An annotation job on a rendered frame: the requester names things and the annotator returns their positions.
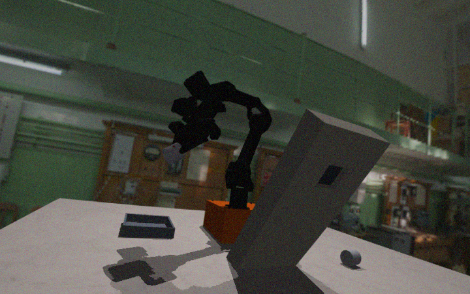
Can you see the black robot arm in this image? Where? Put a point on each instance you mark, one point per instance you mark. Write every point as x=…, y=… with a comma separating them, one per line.
x=238, y=173

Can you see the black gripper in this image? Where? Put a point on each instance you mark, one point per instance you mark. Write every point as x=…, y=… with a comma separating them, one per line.
x=196, y=131

